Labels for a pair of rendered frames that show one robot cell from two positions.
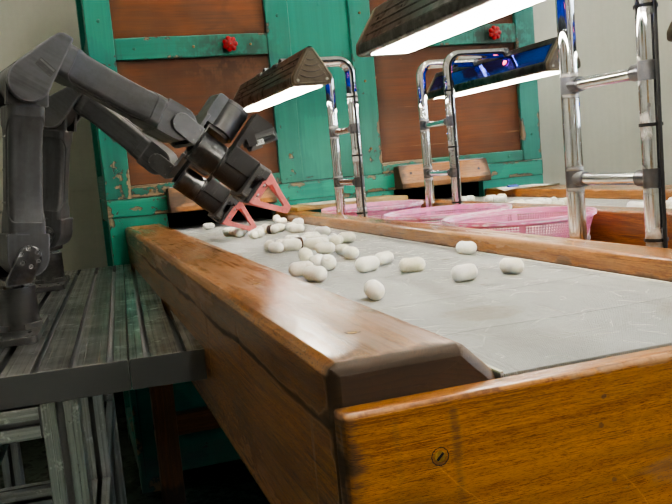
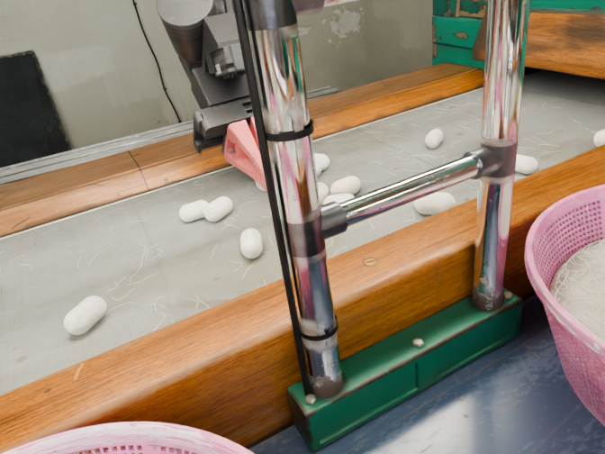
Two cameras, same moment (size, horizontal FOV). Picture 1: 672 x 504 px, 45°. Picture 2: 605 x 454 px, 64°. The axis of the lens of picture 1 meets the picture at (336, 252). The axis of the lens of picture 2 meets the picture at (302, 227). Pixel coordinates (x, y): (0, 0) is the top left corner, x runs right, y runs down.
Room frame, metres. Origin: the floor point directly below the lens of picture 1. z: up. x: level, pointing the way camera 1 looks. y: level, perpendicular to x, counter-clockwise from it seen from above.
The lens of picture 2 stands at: (1.82, -0.30, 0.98)
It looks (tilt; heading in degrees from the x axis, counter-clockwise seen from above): 30 degrees down; 84
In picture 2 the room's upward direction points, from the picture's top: 9 degrees counter-clockwise
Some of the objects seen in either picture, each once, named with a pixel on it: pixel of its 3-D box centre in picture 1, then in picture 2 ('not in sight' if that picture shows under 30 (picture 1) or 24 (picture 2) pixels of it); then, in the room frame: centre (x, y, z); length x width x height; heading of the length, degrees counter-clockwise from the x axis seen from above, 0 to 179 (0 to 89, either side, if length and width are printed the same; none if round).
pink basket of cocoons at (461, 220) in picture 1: (519, 240); not in sight; (1.43, -0.33, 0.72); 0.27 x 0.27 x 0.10
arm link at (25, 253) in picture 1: (17, 266); not in sight; (1.25, 0.49, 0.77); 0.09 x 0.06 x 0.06; 34
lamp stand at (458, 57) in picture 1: (468, 146); not in sight; (2.01, -0.35, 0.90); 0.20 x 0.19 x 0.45; 18
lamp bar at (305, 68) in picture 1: (272, 84); not in sight; (1.87, 0.11, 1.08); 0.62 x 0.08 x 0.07; 18
